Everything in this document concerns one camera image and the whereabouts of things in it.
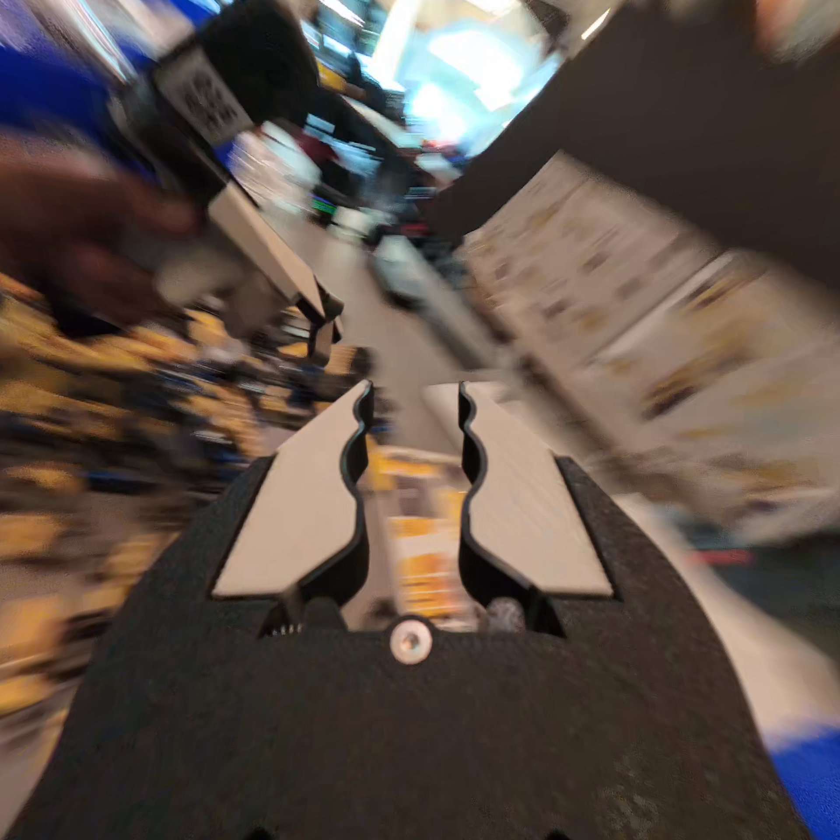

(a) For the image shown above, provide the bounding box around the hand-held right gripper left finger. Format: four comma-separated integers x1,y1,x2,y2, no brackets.
210,379,375,599

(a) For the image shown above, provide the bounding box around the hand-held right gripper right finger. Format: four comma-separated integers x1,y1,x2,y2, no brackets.
458,381,616,598

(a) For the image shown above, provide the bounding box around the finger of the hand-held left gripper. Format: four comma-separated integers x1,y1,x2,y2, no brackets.
209,180,347,361

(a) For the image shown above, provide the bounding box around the pile of building brick pieces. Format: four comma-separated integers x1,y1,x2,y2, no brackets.
0,276,395,723

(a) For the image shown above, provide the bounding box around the instruction booklet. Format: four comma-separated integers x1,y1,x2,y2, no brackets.
458,150,840,546

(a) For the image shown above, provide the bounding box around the person's left hand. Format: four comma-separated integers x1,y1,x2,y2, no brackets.
0,134,206,326

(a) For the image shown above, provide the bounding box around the yellow grey sticker sheet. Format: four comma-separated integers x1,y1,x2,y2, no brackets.
366,445,481,623

